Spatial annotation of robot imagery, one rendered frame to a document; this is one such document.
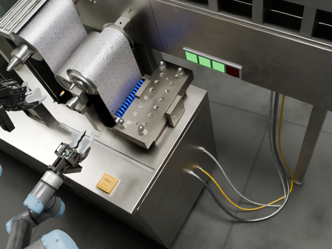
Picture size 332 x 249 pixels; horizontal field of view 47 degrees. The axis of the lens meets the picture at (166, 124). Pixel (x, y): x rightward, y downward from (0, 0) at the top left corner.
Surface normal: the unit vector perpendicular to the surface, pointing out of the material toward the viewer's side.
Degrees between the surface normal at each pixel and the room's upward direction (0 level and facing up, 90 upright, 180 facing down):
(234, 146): 0
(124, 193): 0
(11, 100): 50
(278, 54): 90
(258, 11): 90
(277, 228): 0
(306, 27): 90
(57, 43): 92
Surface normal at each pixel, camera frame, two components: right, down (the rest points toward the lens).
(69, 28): 0.85, 0.39
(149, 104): -0.18, -0.49
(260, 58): -0.51, 0.79
